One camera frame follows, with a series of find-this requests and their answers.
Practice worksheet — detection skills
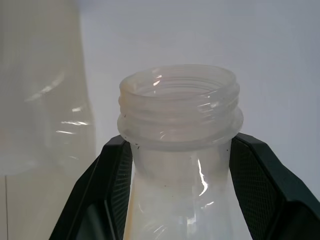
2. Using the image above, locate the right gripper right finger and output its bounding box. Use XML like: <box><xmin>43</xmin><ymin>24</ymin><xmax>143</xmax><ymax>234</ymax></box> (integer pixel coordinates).
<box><xmin>228</xmin><ymin>132</ymin><xmax>320</xmax><ymax>240</ymax></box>

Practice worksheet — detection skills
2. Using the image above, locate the clear plastic cup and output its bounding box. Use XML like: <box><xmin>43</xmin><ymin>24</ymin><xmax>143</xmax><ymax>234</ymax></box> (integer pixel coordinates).
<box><xmin>0</xmin><ymin>0</ymin><xmax>98</xmax><ymax>177</ymax></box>

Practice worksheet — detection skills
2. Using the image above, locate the plastic cup with orange liquid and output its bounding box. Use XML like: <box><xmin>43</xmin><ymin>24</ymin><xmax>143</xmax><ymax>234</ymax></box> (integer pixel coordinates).
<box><xmin>116</xmin><ymin>64</ymin><xmax>245</xmax><ymax>240</ymax></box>

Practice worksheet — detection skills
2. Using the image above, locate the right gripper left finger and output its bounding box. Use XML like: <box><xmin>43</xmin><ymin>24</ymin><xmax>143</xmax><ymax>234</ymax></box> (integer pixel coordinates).
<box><xmin>48</xmin><ymin>135</ymin><xmax>138</xmax><ymax>240</ymax></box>

